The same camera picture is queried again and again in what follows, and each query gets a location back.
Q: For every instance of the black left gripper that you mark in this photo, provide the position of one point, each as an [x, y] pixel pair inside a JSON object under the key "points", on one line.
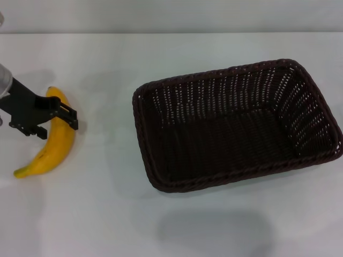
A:
{"points": [[22, 107]]}

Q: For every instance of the yellow banana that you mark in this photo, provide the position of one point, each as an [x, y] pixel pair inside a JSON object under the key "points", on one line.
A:
{"points": [[59, 139]]}

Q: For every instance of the dark brown woven basket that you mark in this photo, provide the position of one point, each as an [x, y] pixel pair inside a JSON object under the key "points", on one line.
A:
{"points": [[219, 144]]}

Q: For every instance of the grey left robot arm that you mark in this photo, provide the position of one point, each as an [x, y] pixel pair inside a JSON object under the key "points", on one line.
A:
{"points": [[4, 79]]}

